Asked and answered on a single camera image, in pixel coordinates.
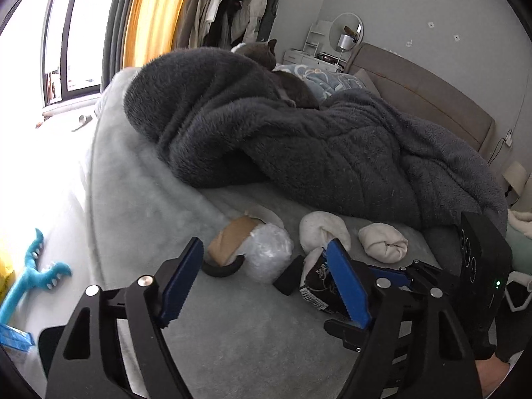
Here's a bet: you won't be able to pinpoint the mint green cushion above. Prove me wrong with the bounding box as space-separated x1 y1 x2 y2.
505 220 532 275

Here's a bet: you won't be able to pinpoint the wall charger with cable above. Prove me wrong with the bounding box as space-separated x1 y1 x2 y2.
488 127 514 163

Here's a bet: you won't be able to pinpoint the patterned blue pillow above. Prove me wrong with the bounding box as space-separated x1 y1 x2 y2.
272 63 368 100

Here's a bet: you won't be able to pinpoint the brown tape roll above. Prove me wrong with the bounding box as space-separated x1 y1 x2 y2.
208 207 285 267

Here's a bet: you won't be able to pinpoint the bed with light grey sheet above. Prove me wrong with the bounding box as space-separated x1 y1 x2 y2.
83 66 512 399

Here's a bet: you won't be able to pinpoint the white hanging jacket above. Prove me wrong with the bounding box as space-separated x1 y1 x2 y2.
235 0 269 44

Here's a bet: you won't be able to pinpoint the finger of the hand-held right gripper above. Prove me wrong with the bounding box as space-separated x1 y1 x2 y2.
324 319 377 352
353 260 458 297

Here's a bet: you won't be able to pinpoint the white sock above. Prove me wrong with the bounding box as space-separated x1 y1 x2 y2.
299 211 352 275
358 223 409 263

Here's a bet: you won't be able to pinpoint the white wire shelf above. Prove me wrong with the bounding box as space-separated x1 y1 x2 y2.
305 21 333 57

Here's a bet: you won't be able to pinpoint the dark grey fleece blanket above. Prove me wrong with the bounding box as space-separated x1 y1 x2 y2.
123 47 508 233

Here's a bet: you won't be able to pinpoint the blue plush toy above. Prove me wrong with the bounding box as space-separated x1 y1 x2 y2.
0 228 72 325

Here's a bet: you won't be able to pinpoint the black curved rubber piece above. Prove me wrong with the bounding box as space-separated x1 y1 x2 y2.
201 255 246 278

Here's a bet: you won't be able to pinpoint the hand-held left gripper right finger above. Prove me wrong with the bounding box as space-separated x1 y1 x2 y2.
325 239 483 399

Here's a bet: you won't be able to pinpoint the black hanging garment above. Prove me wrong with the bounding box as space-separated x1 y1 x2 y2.
208 0 246 46

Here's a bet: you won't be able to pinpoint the blue paper packet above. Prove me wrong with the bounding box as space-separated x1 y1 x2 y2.
0 322 35 352

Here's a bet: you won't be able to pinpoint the black foam block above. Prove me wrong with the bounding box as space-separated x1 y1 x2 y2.
273 255 306 296

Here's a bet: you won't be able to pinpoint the round mirror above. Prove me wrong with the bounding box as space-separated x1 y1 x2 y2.
330 12 363 48

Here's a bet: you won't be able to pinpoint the grey hanging trousers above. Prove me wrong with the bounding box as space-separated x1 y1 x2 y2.
260 0 281 42

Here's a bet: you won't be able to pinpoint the black framed window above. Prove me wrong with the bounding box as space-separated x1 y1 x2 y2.
0 0 125 113

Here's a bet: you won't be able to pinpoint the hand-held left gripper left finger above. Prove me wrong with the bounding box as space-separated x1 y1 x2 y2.
45 237 205 399

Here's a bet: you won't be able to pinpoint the grey cat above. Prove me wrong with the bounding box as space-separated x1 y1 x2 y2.
237 38 321 109

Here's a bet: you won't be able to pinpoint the yellow plastic bag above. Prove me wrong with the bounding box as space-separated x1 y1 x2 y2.
0 249 15 300

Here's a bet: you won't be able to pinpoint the brown padded headboard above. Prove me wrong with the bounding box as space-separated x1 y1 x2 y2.
347 42 496 163

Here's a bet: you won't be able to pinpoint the white dresser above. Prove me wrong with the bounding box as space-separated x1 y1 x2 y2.
284 48 345 71

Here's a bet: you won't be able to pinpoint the person's right forearm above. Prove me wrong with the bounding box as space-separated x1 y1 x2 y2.
476 295 526 399

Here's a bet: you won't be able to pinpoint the grey curtain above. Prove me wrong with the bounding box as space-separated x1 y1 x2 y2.
102 0 144 88

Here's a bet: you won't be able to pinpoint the yellow curtain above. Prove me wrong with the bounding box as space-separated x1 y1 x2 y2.
122 0 196 69

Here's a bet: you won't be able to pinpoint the clear bubble wrap ball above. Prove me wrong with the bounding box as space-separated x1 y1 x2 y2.
238 224 294 284

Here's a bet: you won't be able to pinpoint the black snack packet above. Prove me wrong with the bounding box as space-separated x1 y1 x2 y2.
300 253 358 314

